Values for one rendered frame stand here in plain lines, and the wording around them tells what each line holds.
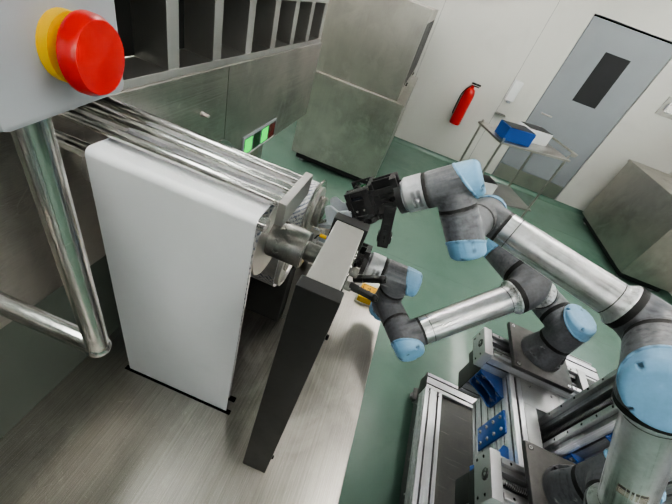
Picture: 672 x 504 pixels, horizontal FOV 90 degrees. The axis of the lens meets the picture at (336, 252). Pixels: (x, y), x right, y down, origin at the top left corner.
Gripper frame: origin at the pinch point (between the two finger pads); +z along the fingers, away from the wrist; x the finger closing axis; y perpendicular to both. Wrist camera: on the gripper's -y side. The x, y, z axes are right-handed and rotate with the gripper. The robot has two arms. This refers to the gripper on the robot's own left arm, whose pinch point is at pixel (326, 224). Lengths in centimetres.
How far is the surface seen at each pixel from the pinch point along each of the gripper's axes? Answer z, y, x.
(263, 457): 10.5, -24.3, 42.1
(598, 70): -177, -94, -451
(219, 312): 5.8, 5.1, 34.4
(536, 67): -115, -66, -451
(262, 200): -10.1, 19.6, 31.3
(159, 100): 16.6, 37.5, 8.7
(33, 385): 46, 3, 46
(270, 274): 7.5, -0.1, 17.5
